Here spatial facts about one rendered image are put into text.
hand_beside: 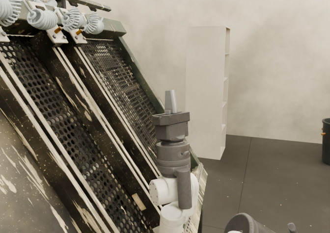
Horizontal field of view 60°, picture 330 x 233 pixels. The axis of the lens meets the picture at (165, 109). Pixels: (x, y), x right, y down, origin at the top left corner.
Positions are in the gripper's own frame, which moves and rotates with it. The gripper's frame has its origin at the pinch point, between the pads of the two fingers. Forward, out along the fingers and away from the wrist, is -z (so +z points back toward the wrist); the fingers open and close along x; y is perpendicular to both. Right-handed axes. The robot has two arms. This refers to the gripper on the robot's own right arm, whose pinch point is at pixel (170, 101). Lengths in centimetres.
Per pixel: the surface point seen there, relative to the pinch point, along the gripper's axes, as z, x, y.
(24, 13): -34, 7, 62
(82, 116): 6, -11, 57
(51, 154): 14.5, 15.1, 34.9
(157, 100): 4, -97, 90
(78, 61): -19, -20, 70
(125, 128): 14, -33, 55
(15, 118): 3.0, 21.2, 43.3
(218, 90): 2, -325, 169
